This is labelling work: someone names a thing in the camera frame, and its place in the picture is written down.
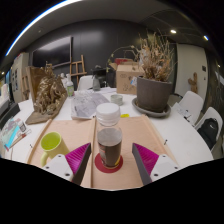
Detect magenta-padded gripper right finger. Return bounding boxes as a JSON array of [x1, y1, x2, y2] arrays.
[[131, 142, 181, 186]]

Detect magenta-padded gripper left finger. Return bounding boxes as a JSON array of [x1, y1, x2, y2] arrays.
[[42, 142, 92, 186]]

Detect clear bottle with dark drink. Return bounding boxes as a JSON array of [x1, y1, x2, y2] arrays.
[[95, 102, 123, 169]]

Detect flat round red coaster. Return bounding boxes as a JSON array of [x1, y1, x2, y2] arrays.
[[94, 152, 124, 174]]

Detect beige canvas mat wooden strips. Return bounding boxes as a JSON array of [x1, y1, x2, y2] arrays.
[[25, 114, 178, 189]]

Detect lime green mug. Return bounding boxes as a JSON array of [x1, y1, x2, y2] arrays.
[[40, 131, 71, 168]]

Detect grey plant saucer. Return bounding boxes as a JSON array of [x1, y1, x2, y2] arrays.
[[131, 97, 173, 118]]

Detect printed newspaper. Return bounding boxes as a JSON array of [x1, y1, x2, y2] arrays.
[[70, 90, 110, 120]]

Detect wooden paintbrush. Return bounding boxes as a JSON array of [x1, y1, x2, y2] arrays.
[[9, 129, 33, 149]]

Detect small glass jar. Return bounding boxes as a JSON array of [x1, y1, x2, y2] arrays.
[[17, 119, 28, 133]]

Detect dried plant in grey pot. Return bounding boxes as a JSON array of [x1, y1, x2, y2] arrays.
[[133, 31, 176, 113]]

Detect small round tin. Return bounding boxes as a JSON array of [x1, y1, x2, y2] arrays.
[[110, 93, 124, 106]]

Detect black backpack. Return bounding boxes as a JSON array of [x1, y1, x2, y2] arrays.
[[197, 117, 220, 150]]

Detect green-labelled white spray bottle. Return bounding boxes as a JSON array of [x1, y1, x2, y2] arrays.
[[65, 73, 76, 98]]

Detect white plastic chair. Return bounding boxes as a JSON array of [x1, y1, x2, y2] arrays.
[[173, 90, 204, 126], [194, 106, 224, 151], [77, 74, 95, 92]]

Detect golden sculpture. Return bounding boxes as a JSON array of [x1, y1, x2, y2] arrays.
[[33, 64, 68, 114]]

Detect colourful book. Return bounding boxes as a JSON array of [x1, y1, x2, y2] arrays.
[[0, 116, 26, 151]]

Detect dark grey spray bottle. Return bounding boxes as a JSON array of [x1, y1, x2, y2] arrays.
[[91, 73, 102, 92]]

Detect brown cardboard box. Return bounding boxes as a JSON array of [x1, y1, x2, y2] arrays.
[[115, 63, 146, 95]]

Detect black box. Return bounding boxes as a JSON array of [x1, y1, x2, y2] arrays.
[[0, 101, 21, 129]]

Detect wooden easel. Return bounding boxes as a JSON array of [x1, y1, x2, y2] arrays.
[[69, 54, 88, 86]]

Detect white cabinet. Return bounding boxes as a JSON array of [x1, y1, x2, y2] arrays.
[[10, 52, 30, 104]]

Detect red box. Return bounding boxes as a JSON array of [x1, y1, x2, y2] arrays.
[[114, 58, 134, 66]]

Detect white ceiling light strip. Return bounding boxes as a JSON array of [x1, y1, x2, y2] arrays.
[[4, 0, 84, 57]]

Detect wooden wall figure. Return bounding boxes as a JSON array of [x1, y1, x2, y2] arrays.
[[187, 72, 199, 94]]

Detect black wall screen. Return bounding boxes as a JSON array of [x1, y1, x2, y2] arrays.
[[32, 35, 73, 69]]

